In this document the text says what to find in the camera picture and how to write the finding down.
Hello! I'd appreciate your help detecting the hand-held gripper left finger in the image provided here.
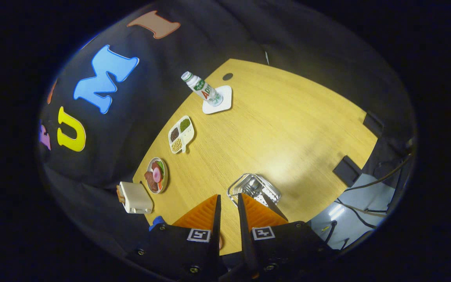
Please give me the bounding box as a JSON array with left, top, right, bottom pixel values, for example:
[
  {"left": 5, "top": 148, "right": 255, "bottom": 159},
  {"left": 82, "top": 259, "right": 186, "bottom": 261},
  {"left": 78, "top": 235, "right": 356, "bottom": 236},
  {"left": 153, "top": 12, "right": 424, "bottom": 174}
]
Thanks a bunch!
[{"left": 125, "top": 194, "right": 222, "bottom": 282}]

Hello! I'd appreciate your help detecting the white drink bottle green label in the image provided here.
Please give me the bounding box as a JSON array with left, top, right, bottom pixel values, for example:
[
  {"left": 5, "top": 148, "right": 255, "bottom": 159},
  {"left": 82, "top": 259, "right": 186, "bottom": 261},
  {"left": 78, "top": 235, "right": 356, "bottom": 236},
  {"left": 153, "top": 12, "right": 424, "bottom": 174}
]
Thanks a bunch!
[{"left": 181, "top": 71, "right": 224, "bottom": 107}]

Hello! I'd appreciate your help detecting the black table clamp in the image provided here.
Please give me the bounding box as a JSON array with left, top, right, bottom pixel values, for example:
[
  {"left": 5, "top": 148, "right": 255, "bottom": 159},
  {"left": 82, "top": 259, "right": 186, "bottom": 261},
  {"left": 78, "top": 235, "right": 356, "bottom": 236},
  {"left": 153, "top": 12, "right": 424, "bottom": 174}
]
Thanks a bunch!
[
  {"left": 332, "top": 155, "right": 363, "bottom": 187},
  {"left": 363, "top": 112, "right": 384, "bottom": 137}
]

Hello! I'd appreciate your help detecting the blue towel cloth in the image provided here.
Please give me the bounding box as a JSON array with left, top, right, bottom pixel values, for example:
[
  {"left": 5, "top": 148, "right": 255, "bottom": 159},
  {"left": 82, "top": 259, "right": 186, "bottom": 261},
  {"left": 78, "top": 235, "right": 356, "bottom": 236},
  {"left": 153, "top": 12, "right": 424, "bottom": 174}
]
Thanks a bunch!
[{"left": 149, "top": 216, "right": 166, "bottom": 231}]

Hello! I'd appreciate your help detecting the metal wire rack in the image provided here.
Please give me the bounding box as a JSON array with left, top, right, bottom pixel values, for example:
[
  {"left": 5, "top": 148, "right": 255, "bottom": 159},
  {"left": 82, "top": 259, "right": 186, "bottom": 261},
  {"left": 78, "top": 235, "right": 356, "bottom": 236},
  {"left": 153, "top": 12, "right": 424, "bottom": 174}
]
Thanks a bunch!
[{"left": 227, "top": 173, "right": 281, "bottom": 208}]

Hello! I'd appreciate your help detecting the oval grey food plate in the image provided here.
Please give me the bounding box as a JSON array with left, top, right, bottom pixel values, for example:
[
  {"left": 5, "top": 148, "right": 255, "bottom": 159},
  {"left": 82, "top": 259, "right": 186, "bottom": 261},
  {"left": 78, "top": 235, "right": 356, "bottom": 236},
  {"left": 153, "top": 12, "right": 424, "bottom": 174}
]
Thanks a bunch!
[{"left": 144, "top": 157, "right": 169, "bottom": 194}]

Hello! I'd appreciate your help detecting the white divided dish with beans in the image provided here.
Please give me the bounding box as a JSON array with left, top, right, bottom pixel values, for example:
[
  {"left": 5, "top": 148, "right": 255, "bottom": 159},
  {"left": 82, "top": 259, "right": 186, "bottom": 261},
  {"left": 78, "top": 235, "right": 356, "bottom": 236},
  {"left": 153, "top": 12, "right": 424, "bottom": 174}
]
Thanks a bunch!
[{"left": 168, "top": 115, "right": 195, "bottom": 154}]

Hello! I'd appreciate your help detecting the white square coaster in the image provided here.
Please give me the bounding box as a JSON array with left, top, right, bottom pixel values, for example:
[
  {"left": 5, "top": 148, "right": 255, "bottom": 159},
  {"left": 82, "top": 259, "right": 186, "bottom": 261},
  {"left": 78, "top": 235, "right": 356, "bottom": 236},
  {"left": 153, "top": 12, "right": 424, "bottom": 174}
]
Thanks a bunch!
[{"left": 202, "top": 85, "right": 233, "bottom": 115}]

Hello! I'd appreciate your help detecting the brown meat patty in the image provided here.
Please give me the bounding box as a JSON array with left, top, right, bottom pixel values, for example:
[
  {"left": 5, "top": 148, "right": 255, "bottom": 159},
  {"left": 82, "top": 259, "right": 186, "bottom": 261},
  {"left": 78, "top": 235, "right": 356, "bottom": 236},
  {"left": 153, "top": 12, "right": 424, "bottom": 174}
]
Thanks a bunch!
[{"left": 144, "top": 171, "right": 159, "bottom": 192}]

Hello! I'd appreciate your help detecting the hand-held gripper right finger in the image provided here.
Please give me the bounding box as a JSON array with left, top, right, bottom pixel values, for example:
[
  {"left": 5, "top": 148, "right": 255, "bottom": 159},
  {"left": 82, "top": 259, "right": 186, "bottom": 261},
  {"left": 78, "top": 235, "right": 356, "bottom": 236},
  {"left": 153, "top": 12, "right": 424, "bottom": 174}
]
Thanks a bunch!
[{"left": 236, "top": 193, "right": 339, "bottom": 282}]

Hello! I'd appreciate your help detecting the white toaster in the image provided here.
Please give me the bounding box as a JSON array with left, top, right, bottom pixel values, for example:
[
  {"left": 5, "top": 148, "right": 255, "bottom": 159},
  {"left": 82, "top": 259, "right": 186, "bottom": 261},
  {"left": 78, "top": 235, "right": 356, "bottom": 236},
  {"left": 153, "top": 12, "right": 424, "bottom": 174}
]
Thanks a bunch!
[{"left": 119, "top": 181, "right": 154, "bottom": 214}]

